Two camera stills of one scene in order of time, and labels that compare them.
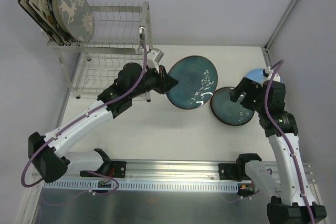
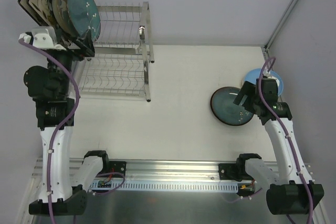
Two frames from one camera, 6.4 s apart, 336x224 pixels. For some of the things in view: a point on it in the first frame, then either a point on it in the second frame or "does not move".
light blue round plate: [256, 75] does not move
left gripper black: [162, 82] to [74, 48]
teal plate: [198, 81] to [83, 11]
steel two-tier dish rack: [122, 34] does not move
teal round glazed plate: [228, 111] does not move
